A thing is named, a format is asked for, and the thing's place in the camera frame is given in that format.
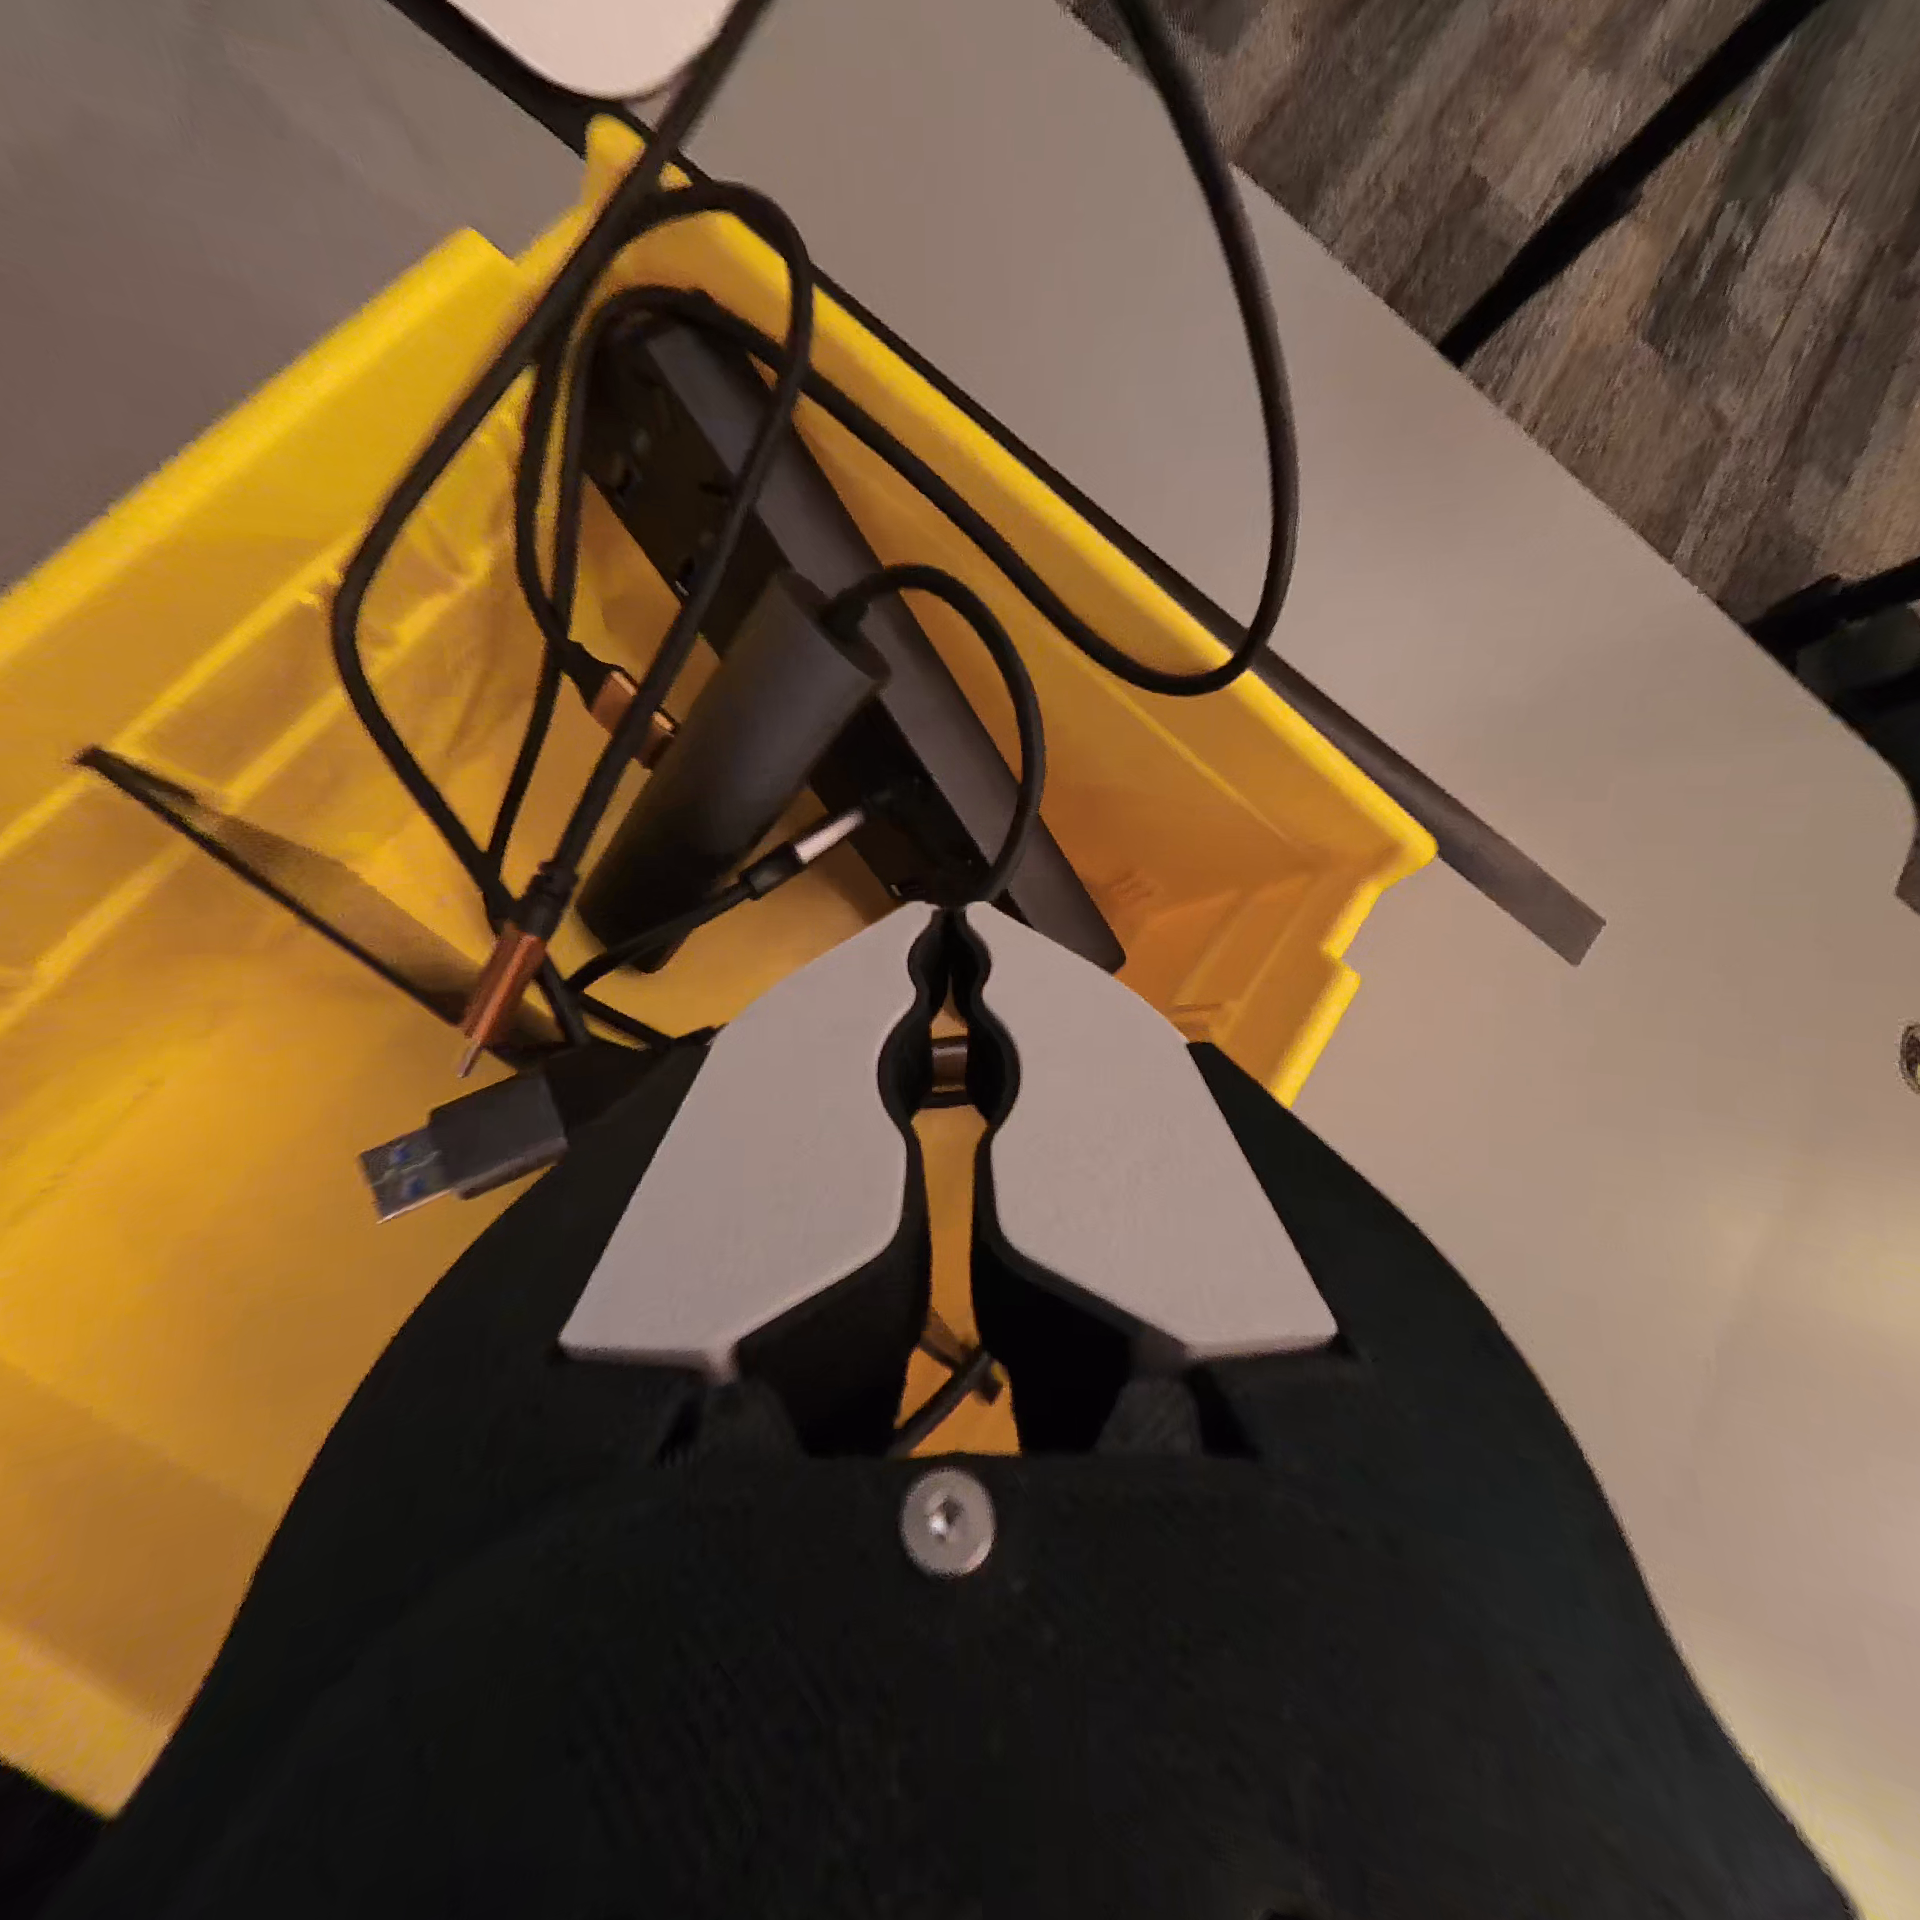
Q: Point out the slim grey usb hub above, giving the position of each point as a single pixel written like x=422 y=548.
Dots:
x=720 y=751

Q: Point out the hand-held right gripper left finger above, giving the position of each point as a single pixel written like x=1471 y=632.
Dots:
x=750 y=1201

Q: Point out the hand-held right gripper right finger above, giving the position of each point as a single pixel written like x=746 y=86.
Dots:
x=1154 y=1201

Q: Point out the white document stand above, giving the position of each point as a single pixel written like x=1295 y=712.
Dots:
x=599 y=45

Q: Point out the black monitor stand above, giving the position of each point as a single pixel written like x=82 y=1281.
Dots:
x=1621 y=181

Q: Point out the yellow plastic bin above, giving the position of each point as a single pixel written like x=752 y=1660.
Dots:
x=182 y=1350

